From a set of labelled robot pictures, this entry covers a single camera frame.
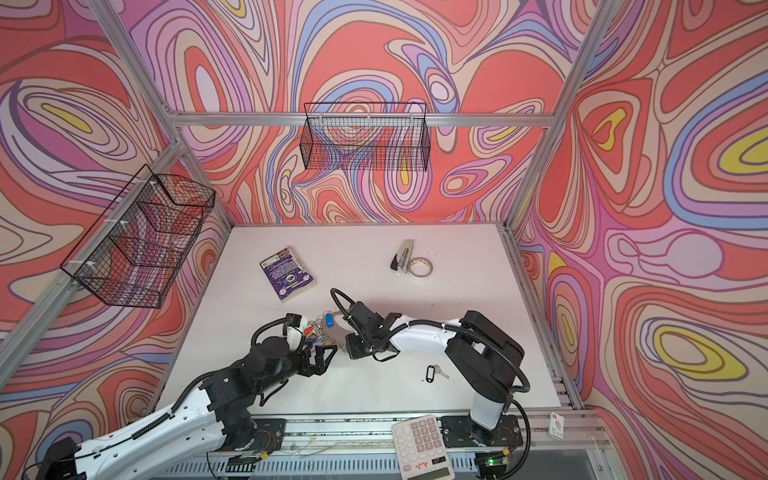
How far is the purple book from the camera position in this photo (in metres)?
1.01

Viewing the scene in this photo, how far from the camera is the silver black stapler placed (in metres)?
1.06

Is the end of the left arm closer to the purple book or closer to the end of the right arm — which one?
the end of the right arm

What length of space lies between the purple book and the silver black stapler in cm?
29
